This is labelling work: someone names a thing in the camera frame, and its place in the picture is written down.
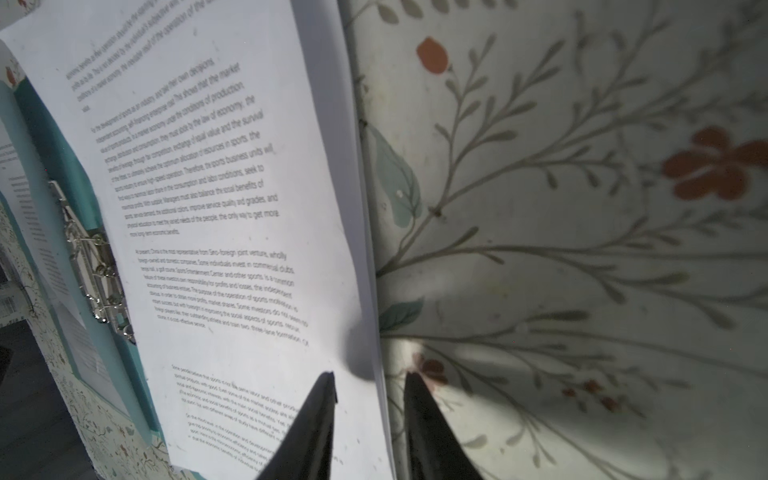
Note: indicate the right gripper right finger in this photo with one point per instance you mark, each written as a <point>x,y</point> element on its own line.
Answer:
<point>433,452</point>

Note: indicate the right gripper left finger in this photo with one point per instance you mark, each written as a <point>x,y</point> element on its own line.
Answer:
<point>306,452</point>

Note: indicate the printed paper sheet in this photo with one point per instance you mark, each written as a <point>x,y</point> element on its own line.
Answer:
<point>219,137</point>
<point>87,363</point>

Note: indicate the teal green file folder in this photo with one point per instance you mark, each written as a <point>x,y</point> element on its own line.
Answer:
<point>78,302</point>

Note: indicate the silver folder clip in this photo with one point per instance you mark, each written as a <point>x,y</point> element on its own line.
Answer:
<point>96,269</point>

